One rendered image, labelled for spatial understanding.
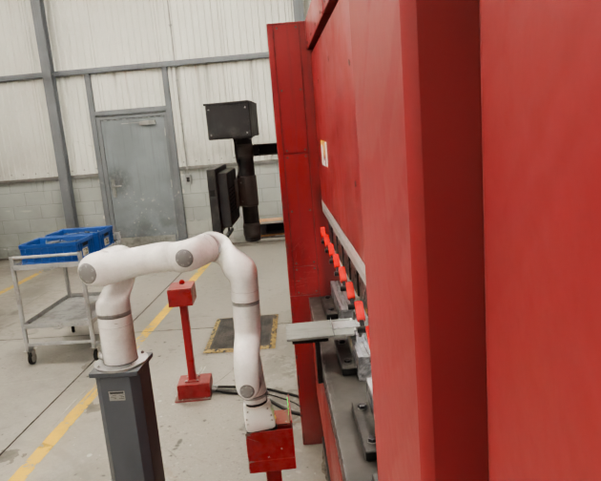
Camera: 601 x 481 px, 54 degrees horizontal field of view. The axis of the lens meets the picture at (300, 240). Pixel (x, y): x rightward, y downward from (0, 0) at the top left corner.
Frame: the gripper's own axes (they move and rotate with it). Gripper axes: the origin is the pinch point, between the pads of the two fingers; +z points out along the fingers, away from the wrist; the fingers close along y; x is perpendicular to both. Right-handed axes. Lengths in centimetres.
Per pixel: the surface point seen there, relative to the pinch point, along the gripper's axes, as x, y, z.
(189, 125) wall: -747, 82, -125
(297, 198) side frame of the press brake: -121, -31, -65
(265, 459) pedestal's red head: 4.7, 0.3, 3.8
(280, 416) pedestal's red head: -9.9, -6.7, -2.9
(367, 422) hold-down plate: 23.6, -33.5, -13.1
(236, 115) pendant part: -137, -7, -112
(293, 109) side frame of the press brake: -121, -37, -110
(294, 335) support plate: -31.2, -16.7, -24.1
